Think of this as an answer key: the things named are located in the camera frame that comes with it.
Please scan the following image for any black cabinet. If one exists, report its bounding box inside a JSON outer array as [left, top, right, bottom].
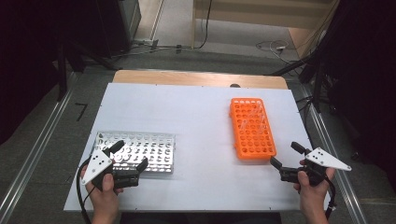
[[94, 0, 143, 59]]

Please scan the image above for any black curtain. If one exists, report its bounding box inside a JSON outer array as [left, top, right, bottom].
[[0, 0, 101, 146], [320, 0, 396, 188]]

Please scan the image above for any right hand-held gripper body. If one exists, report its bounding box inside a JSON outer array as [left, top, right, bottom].
[[279, 147, 353, 188]]

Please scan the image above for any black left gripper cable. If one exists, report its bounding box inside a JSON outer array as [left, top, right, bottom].
[[76, 158, 94, 224]]

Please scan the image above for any person's dark clothing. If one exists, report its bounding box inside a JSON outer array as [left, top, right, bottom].
[[120, 212, 283, 224]]

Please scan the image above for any orange test tube rack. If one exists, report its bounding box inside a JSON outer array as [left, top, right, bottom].
[[229, 97, 278, 161]]

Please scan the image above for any white floor cable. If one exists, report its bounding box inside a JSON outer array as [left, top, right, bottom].
[[255, 39, 292, 64]]

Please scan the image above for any black metal stand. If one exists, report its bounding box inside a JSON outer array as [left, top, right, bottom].
[[312, 58, 324, 114], [57, 42, 68, 103]]

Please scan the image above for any light wooden shelf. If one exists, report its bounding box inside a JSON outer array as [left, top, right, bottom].
[[191, 0, 342, 48]]

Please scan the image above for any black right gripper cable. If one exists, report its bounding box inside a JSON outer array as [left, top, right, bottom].
[[323, 175, 338, 220]]

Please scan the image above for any wooden table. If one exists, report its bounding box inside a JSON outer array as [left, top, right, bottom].
[[111, 69, 290, 91]]

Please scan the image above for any black floor cable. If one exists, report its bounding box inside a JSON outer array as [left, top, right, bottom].
[[194, 0, 214, 50]]

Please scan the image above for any metal test tube rack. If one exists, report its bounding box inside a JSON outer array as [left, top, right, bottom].
[[90, 131, 177, 175]]

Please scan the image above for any person's right hand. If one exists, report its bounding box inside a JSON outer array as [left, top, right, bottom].
[[293, 160, 336, 213]]

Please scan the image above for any metal floor rail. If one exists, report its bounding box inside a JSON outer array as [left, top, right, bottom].
[[298, 85, 370, 224], [0, 72, 78, 220]]

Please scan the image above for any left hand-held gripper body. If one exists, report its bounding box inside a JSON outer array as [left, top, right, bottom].
[[81, 148, 140, 191]]

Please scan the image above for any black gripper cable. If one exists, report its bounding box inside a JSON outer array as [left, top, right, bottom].
[[323, 175, 338, 220], [76, 158, 94, 224]]

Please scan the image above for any person's left hand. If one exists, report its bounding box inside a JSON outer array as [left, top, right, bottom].
[[80, 174, 124, 216]]

